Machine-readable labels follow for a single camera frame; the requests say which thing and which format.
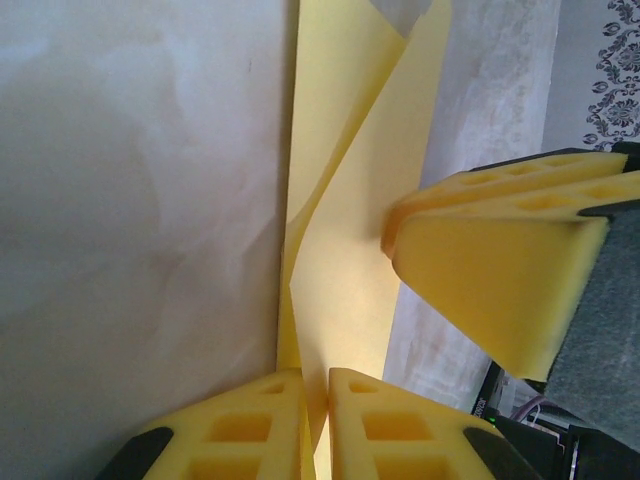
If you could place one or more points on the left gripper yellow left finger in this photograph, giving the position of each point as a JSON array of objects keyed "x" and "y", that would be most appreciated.
[{"x": 240, "y": 430}]

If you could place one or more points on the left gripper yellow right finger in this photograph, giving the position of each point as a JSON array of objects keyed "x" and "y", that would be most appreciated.
[{"x": 400, "y": 435}]

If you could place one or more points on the yellow paper sheet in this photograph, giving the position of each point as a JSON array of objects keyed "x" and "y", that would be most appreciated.
[{"x": 345, "y": 300}]

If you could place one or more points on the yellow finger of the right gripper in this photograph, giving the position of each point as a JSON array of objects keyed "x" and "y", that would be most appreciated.
[
  {"x": 490, "y": 280},
  {"x": 500, "y": 177}
]

